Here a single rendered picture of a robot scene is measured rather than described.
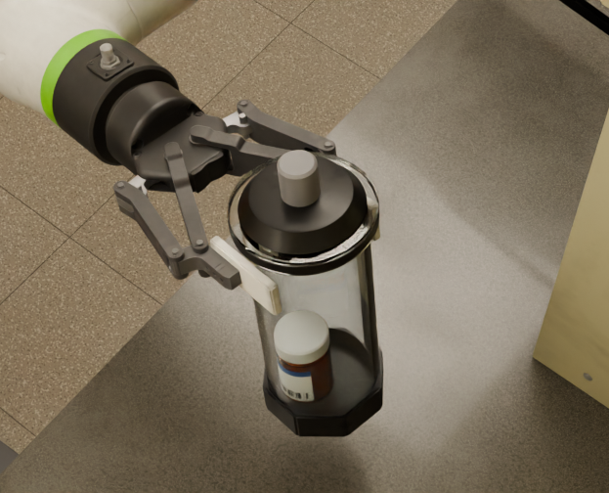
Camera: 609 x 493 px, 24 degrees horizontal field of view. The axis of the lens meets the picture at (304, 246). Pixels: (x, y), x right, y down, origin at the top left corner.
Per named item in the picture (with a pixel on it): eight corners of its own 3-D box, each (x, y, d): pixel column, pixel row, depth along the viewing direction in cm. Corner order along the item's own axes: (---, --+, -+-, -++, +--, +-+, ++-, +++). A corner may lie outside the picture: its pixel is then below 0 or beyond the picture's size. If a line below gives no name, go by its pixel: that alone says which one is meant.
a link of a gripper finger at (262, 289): (216, 234, 104) (208, 239, 104) (278, 284, 100) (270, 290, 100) (222, 261, 106) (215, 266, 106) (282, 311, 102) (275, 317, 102)
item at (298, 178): (395, 221, 102) (391, 157, 97) (304, 296, 98) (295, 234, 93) (305, 160, 107) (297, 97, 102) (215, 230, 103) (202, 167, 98)
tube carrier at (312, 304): (417, 380, 116) (410, 203, 100) (319, 460, 112) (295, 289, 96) (328, 307, 122) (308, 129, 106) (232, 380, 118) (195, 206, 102)
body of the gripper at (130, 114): (87, 112, 111) (159, 168, 106) (172, 58, 115) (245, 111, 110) (108, 179, 117) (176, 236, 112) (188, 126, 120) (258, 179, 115)
